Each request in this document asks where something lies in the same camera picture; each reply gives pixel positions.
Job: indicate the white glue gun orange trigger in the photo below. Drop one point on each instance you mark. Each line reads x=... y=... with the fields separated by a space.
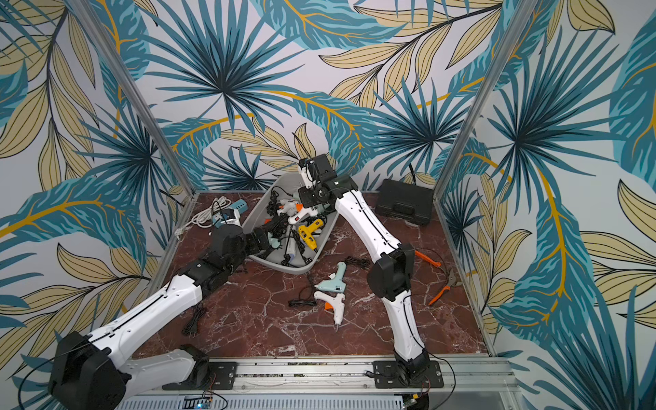
x=335 y=304

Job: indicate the teal power strip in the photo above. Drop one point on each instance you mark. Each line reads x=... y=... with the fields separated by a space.
x=239 y=205

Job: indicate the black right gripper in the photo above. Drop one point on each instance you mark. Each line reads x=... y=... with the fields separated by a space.
x=303 y=196

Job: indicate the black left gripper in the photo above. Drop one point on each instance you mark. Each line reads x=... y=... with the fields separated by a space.
x=254 y=245

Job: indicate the left aluminium frame post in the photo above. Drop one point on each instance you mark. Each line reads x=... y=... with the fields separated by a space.
x=98 y=35

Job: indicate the small mint glue gun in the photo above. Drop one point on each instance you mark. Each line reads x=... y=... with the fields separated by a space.
x=335 y=281

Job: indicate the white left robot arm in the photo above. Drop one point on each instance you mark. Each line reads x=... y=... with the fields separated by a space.
x=97 y=371

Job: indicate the yellow glue gun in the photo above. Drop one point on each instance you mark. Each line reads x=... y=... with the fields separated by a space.
x=306 y=233

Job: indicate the white blue-tip glue gun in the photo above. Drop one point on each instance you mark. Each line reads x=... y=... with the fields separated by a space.
x=291 y=249

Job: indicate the front aluminium rail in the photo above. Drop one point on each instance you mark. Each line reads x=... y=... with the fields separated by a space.
x=323 y=382

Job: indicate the right aluminium frame post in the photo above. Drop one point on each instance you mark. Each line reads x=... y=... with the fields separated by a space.
x=497 y=64

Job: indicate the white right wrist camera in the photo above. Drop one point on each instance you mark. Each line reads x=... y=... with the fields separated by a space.
x=304 y=166

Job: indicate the black tool case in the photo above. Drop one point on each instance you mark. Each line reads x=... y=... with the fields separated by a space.
x=405 y=201

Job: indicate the aluminium frame post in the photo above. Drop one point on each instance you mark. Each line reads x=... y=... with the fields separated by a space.
x=497 y=64
x=98 y=35

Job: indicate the white glue gun red switch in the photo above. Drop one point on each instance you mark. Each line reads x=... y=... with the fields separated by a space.
x=302 y=213

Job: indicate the orange handled pliers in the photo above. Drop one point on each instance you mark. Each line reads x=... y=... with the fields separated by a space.
x=444 y=279

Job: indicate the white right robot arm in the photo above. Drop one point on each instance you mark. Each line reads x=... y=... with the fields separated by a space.
x=392 y=261

